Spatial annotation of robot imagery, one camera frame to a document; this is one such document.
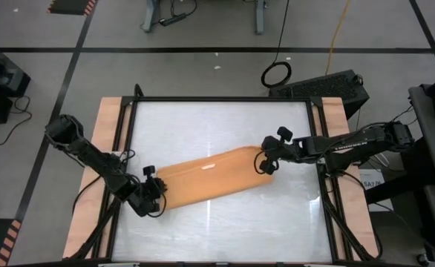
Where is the orange waffle towel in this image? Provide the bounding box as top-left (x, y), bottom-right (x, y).
top-left (157, 145), bottom-right (276, 211)

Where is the grey desk leg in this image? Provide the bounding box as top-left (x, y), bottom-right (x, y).
top-left (253, 0), bottom-right (266, 36)
top-left (140, 0), bottom-right (163, 33)

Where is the yellow floor cable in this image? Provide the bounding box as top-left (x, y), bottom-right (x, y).
top-left (324, 0), bottom-right (352, 76)

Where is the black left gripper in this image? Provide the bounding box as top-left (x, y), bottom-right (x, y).
top-left (134, 165), bottom-right (169, 219)

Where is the black computer tower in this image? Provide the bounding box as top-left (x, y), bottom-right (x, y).
top-left (268, 69), bottom-right (370, 120)

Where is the thin black floor cable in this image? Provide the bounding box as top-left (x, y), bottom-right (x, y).
top-left (0, 95), bottom-right (33, 146)

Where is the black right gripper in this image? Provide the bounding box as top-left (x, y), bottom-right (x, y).
top-left (258, 126), bottom-right (304, 176)

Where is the black coiled floor cable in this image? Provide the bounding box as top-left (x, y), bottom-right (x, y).
top-left (261, 0), bottom-right (292, 89)

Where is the small black striped floor mat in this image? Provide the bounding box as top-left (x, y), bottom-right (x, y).
top-left (48, 0), bottom-right (99, 16)

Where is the black cart base frame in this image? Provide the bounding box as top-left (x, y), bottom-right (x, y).
top-left (365, 136), bottom-right (435, 205)

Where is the black metal table frame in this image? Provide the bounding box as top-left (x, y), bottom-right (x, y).
top-left (68, 83), bottom-right (384, 267)

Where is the black power strip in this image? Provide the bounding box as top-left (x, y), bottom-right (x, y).
top-left (159, 13), bottom-right (188, 27)

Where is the white paper sheet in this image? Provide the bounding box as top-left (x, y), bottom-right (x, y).
top-left (358, 168), bottom-right (393, 212)

